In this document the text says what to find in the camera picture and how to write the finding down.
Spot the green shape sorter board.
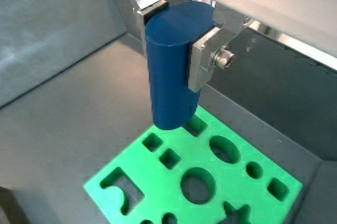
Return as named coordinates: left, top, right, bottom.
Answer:
left=84, top=109, right=302, bottom=224

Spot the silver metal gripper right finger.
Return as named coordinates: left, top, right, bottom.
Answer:
left=188, top=3, right=254, bottom=93

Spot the blue oval peg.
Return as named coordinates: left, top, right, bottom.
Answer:
left=146, top=1, right=214, bottom=130

